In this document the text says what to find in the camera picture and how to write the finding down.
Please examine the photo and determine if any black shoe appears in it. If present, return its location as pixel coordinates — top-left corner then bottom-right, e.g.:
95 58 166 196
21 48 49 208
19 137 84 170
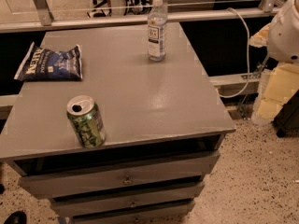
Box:
4 211 27 224

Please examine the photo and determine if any clear plastic water bottle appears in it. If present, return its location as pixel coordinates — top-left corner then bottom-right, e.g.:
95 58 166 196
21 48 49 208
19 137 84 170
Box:
148 0 167 61

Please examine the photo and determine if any white cable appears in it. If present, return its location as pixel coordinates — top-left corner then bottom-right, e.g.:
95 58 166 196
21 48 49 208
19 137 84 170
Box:
217 7 261 99

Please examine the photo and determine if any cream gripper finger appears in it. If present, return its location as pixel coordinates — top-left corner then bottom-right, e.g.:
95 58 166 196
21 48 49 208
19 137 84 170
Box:
249 24 270 48
251 63 299 125

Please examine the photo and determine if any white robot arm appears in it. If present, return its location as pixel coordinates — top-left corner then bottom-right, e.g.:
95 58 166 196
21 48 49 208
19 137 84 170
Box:
249 0 299 125

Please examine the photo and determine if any green soda can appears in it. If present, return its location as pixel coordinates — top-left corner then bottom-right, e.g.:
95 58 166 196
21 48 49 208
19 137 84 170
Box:
66 95 106 147

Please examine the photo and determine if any black cart with wheel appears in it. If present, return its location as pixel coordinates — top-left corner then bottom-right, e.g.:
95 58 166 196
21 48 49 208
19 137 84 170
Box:
274 91 299 137

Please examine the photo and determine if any grey drawer cabinet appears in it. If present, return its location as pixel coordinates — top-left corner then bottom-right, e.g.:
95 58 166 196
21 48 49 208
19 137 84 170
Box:
0 23 235 224

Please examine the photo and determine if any blue chip bag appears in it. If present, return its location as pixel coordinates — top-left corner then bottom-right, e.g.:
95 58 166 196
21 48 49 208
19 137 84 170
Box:
14 43 82 81

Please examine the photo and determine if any metal railing frame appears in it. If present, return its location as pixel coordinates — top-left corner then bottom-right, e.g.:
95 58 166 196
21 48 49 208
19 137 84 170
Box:
0 0 287 34

